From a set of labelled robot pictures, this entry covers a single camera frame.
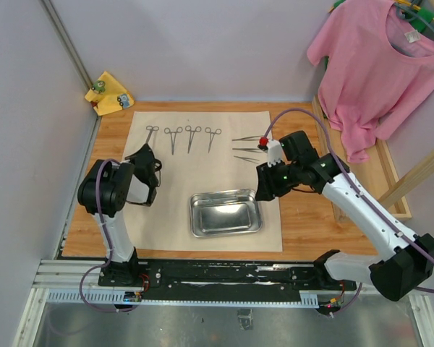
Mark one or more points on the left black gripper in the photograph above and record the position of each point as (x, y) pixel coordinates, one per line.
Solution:
(145, 149)

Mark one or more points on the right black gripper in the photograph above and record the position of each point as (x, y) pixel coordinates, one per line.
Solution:
(267, 188)

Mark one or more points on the steel surgical scissors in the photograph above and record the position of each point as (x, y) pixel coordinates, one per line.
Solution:
(151, 130)

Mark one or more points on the stainless steel tray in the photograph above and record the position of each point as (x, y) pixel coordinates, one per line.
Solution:
(225, 213)

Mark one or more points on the steel hemostat clamp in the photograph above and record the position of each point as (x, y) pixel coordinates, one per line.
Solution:
(192, 132)

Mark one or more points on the steel surgical forceps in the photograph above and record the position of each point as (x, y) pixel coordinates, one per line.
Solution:
(250, 138)

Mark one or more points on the long steel hemostat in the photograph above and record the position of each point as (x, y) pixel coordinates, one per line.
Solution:
(212, 133)

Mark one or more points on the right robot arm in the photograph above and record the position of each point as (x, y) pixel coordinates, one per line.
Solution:
(404, 259)

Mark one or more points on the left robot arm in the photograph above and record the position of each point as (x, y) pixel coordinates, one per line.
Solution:
(108, 186)

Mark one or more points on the yellow printed cloth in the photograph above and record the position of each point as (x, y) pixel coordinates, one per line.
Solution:
(107, 95)

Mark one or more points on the pink t-shirt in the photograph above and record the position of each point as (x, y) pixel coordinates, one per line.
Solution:
(379, 71)

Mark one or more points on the wooden pole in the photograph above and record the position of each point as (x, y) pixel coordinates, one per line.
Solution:
(414, 177)

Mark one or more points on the green clothes hanger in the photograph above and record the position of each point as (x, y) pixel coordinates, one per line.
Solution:
(419, 18)

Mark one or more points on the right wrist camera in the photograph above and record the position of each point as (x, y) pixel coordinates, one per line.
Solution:
(273, 149)

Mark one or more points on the wooden tray frame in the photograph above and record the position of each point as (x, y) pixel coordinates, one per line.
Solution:
(377, 174)

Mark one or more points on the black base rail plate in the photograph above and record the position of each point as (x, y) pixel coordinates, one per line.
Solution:
(220, 280)

